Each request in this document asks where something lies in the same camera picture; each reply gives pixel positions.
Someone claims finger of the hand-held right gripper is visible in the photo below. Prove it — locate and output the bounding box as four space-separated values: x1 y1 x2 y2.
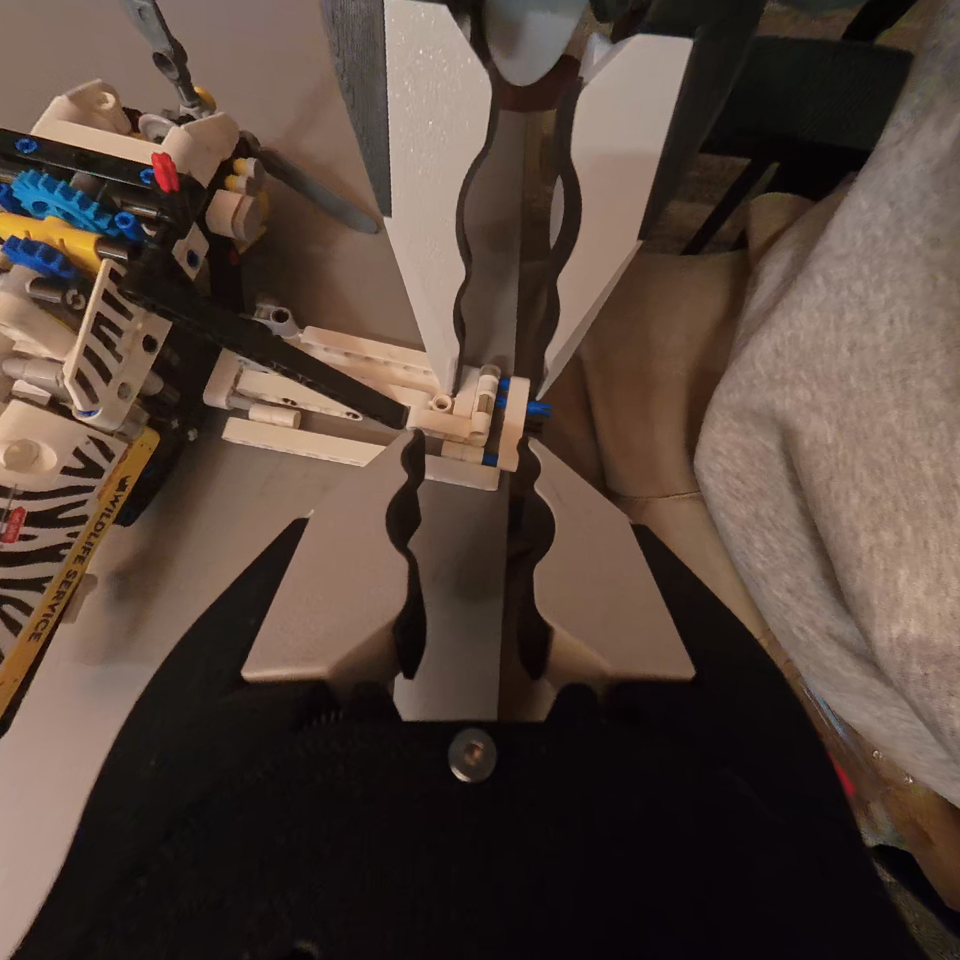
532 31 696 395
384 0 500 393

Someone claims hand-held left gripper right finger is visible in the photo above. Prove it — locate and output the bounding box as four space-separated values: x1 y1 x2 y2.
517 441 699 699

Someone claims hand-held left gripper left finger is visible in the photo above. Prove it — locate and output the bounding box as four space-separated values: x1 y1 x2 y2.
241 429 429 684

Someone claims zebra striped lego plane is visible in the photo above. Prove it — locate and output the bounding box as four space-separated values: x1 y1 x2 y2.
0 0 555 744

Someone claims grey sweatshirt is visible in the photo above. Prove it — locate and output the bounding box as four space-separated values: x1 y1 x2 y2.
693 0 960 822

